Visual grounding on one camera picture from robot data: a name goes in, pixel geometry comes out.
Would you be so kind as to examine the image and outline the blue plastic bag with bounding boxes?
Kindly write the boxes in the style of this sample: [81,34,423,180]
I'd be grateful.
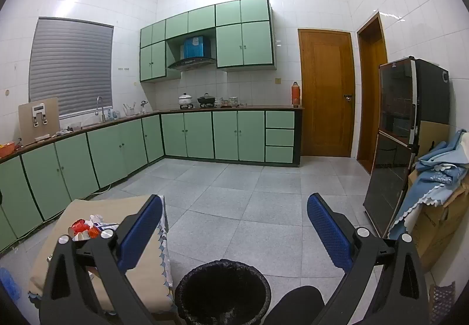
[0,266,21,304]

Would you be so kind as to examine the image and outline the wooden side door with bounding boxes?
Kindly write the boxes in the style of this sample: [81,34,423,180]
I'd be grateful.
[356,12,388,175]

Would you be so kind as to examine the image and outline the range hood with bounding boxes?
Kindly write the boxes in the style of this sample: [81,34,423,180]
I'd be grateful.
[166,35,217,71]

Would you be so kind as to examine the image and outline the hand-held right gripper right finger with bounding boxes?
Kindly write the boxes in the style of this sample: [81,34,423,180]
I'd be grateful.
[306,193,429,325]

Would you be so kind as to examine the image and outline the black refrigerator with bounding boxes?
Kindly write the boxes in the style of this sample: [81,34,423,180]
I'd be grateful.
[363,57,451,239]

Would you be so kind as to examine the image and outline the cardboard box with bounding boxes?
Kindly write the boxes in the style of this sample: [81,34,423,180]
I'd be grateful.
[407,164,469,272]

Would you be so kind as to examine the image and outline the green upper wall cabinets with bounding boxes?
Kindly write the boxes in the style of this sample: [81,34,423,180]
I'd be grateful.
[139,0,276,83]

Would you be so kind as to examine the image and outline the person's leg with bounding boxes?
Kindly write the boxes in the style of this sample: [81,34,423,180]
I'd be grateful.
[264,285,325,325]

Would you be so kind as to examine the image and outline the grey window blind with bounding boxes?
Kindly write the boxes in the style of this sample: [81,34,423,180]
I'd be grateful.
[28,17,114,119]

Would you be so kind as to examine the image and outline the red crumpled plastic wrapper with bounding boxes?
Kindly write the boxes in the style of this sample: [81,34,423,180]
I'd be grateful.
[68,219,90,236]

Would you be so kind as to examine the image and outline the brown cardboard board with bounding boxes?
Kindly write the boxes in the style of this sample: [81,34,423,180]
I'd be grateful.
[18,97,60,146]

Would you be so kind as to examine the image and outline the blue cloth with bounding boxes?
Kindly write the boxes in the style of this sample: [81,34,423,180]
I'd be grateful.
[388,129,469,239]

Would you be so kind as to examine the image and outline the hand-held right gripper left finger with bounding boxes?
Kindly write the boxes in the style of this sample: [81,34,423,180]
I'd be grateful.
[38,194,164,325]

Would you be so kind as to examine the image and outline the grey perforated basket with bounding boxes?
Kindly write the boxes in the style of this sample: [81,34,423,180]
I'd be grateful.
[429,281,457,325]

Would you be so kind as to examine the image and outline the beige cloth covered table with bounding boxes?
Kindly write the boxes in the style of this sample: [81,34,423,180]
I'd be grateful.
[27,195,180,325]

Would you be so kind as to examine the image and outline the green lower kitchen cabinets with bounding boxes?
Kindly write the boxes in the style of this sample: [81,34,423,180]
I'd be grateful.
[0,107,305,252]

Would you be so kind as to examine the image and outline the black trash bin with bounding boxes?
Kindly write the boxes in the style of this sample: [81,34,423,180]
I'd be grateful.
[174,259,272,325]

